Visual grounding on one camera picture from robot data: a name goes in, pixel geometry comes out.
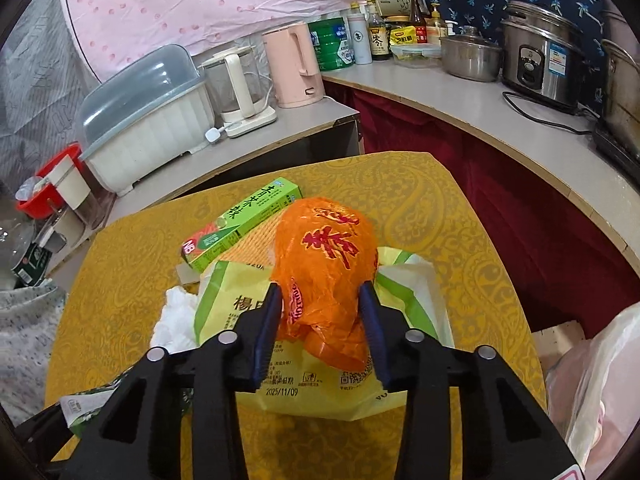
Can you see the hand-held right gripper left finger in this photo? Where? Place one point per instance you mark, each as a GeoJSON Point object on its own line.
{"type": "Point", "coordinates": [267, 325]}

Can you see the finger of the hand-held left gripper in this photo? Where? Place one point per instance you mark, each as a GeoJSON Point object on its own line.
{"type": "Point", "coordinates": [45, 435]}

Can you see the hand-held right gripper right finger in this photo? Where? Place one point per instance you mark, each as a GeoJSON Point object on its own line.
{"type": "Point", "coordinates": [375, 335]}

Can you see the green white floral packet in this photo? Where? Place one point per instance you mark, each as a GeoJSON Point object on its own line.
{"type": "Point", "coordinates": [80, 407]}

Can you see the orange printed plastic bag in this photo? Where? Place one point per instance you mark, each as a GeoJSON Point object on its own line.
{"type": "Point", "coordinates": [325, 260]}

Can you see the white lined waste bin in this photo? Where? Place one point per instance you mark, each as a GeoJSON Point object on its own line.
{"type": "Point", "coordinates": [600, 385]}

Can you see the yellow green plastic bag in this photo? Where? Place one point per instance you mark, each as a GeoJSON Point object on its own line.
{"type": "Point", "coordinates": [320, 390]}

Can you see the floral patterned clothing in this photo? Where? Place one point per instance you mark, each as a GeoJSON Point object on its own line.
{"type": "Point", "coordinates": [25, 350]}

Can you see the white crumpled tissue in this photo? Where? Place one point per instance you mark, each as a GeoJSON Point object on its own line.
{"type": "Point", "coordinates": [175, 315]}

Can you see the green cardboard box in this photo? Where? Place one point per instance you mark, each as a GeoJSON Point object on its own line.
{"type": "Point", "coordinates": [240, 220]}

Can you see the yellow patterned tablecloth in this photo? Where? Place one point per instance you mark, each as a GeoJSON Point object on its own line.
{"type": "Point", "coordinates": [125, 270]}

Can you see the dark red counter skirt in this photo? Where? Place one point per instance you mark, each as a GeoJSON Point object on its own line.
{"type": "Point", "coordinates": [500, 210]}

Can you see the cardboard piece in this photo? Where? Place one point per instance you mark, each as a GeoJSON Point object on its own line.
{"type": "Point", "coordinates": [557, 337]}

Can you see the white power plug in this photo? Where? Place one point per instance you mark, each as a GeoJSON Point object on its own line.
{"type": "Point", "coordinates": [215, 135]}

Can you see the grey low cabinet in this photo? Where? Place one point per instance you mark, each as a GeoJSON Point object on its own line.
{"type": "Point", "coordinates": [300, 120]}

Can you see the white dish drainer with lid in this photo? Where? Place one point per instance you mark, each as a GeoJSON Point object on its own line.
{"type": "Point", "coordinates": [150, 145]}

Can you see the red plastic bowl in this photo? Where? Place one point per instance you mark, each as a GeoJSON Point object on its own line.
{"type": "Point", "coordinates": [30, 206]}

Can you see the curved white counter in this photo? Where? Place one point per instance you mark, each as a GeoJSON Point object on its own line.
{"type": "Point", "coordinates": [450, 105]}

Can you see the white lidded canister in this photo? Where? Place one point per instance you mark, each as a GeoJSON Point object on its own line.
{"type": "Point", "coordinates": [67, 185]}

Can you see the pink electric kettle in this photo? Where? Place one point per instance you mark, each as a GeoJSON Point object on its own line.
{"type": "Point", "coordinates": [295, 70]}

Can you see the clear food container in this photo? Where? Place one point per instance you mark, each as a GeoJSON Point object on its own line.
{"type": "Point", "coordinates": [415, 55]}

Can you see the green tin can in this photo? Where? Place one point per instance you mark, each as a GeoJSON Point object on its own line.
{"type": "Point", "coordinates": [330, 45]}

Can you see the small steel pot with lid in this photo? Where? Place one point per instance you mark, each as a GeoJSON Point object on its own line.
{"type": "Point", "coordinates": [470, 60]}

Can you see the dark sauce bottle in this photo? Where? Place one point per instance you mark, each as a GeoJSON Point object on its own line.
{"type": "Point", "coordinates": [379, 40]}

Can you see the white flask bottle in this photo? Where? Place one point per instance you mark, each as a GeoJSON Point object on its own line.
{"type": "Point", "coordinates": [359, 40]}

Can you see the yellow packet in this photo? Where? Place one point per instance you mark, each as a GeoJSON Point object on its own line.
{"type": "Point", "coordinates": [402, 36]}

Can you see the black induction cooker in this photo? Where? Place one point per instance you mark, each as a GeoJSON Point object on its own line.
{"type": "Point", "coordinates": [617, 150]}

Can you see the steel rice cooker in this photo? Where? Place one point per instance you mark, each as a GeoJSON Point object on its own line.
{"type": "Point", "coordinates": [540, 70]}

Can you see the dark bottle with red label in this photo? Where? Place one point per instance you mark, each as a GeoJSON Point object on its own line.
{"type": "Point", "coordinates": [417, 25]}

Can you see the yellow bottle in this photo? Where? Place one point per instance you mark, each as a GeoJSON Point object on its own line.
{"type": "Point", "coordinates": [436, 25]}

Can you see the grey crinkled cloth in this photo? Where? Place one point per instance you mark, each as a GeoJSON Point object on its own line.
{"type": "Point", "coordinates": [40, 85]}

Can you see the pink dotted cloth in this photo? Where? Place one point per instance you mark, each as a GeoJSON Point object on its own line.
{"type": "Point", "coordinates": [175, 5]}

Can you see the large steel steamer pot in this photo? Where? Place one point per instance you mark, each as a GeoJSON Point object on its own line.
{"type": "Point", "coordinates": [622, 90]}

